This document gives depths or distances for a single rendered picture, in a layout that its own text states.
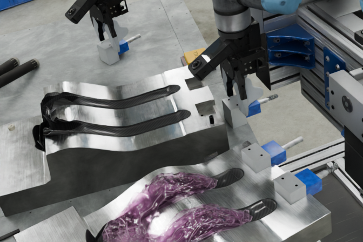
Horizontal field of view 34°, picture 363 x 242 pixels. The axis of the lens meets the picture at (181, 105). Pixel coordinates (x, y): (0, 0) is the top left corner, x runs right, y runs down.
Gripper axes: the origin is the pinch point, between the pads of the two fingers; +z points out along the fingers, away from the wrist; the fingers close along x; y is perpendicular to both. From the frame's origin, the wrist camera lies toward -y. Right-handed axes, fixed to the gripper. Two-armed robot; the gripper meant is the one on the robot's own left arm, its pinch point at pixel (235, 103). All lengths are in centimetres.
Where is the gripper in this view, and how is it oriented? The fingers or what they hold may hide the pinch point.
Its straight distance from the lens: 137.8
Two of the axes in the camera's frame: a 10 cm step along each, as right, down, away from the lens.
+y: 9.2, -3.3, 2.0
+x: -3.5, -5.0, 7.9
